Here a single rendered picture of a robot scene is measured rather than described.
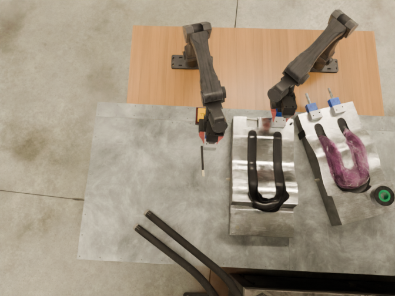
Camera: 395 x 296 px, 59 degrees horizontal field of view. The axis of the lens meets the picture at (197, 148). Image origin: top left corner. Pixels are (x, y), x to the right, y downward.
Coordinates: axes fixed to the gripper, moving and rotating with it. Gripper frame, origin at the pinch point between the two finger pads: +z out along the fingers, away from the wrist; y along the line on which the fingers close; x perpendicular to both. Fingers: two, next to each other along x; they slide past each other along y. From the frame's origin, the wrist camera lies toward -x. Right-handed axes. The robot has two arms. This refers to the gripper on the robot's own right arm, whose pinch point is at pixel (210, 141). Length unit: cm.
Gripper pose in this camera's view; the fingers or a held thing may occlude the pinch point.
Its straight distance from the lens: 141.8
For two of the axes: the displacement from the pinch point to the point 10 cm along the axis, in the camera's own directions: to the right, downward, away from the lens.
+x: 0.3, -7.4, 6.8
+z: -0.3, 6.8, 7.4
